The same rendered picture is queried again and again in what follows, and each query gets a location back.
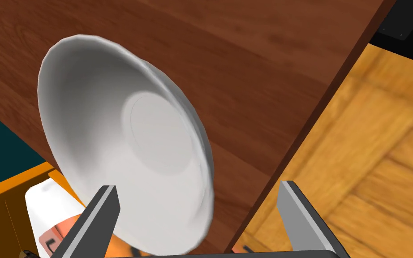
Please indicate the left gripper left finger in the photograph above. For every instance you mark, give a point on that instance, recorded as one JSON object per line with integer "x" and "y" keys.
{"x": 95, "y": 225}

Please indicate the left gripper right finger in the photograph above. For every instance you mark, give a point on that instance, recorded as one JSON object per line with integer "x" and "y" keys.
{"x": 301, "y": 225}

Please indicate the white bowl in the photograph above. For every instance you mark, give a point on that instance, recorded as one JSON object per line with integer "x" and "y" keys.
{"x": 120, "y": 125}

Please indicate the brown wooden table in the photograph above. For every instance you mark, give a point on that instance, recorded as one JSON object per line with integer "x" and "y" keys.
{"x": 249, "y": 61}

